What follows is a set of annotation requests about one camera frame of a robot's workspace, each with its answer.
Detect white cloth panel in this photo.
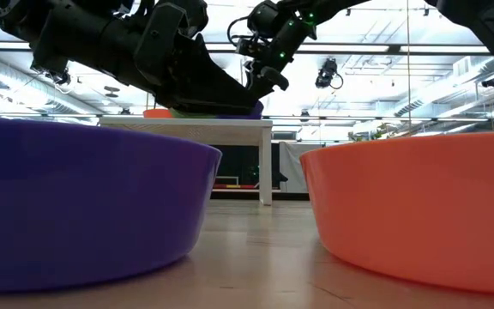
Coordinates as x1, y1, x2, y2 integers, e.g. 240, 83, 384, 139
278, 141, 317, 195

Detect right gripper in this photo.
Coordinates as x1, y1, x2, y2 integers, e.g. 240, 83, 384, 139
244, 16, 318, 102

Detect orange plastic bowl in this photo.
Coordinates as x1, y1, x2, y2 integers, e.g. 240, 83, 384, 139
142, 107, 174, 119
299, 130, 494, 295

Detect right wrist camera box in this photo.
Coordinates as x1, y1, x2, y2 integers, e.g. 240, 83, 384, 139
234, 35, 270, 59

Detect white perforated metal shelf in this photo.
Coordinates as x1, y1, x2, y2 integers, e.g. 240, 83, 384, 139
98, 117, 274, 207

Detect black overhead camera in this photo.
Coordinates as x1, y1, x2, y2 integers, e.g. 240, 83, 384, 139
314, 57, 345, 91

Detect green plant white pot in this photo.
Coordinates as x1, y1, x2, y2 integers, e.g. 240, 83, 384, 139
348, 124, 386, 142

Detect purple plastic bowl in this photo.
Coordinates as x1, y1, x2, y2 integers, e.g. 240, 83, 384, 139
216, 100, 265, 120
0, 116, 223, 294

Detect floral bowl green outside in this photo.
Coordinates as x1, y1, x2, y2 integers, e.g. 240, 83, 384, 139
168, 108, 220, 120

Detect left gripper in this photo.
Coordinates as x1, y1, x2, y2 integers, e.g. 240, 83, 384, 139
133, 0, 261, 115

